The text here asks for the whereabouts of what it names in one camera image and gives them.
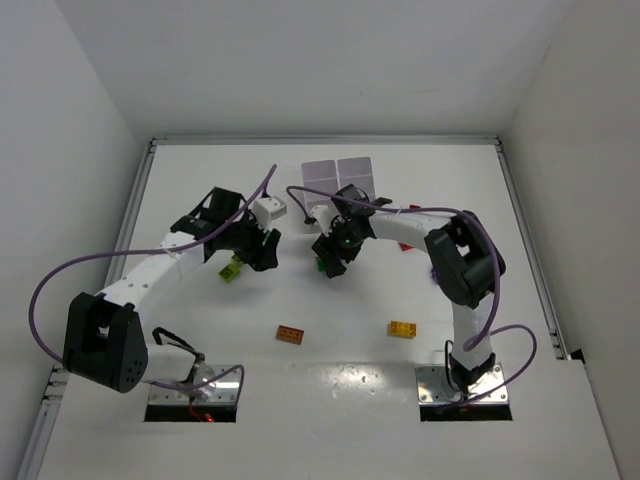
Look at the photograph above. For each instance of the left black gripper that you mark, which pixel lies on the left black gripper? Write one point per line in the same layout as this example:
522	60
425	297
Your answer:
261	248

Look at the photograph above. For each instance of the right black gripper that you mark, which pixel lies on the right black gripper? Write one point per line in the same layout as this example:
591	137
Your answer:
332	251

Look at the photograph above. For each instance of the brown lego plate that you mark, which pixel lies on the brown lego plate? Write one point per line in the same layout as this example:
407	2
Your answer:
290	335

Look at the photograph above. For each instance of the yellow lego brick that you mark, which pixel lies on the yellow lego brick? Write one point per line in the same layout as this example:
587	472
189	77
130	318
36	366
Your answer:
400	329

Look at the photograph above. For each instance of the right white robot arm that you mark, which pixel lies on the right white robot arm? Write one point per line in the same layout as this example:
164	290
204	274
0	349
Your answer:
465	261

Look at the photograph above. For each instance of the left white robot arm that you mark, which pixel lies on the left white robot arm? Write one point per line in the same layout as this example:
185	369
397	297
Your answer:
105	341

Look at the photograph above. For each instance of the left white compartment tray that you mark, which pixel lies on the left white compartment tray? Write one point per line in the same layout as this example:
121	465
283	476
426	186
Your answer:
320	175

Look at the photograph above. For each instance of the white compartment tray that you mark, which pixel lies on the white compartment tray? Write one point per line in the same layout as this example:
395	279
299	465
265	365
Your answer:
320	175
357	171

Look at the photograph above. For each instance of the right white compartment tray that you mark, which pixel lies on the right white compartment tray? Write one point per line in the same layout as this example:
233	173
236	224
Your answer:
357	171

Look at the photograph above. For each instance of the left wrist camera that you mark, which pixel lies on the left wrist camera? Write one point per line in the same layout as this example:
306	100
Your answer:
268	209

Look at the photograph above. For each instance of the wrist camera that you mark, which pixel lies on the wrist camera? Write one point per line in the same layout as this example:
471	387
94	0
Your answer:
321	216
268	209

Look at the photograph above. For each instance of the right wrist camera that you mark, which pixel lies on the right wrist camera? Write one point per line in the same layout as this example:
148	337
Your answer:
321	216

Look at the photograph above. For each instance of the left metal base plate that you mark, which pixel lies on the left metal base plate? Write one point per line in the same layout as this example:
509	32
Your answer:
219	386

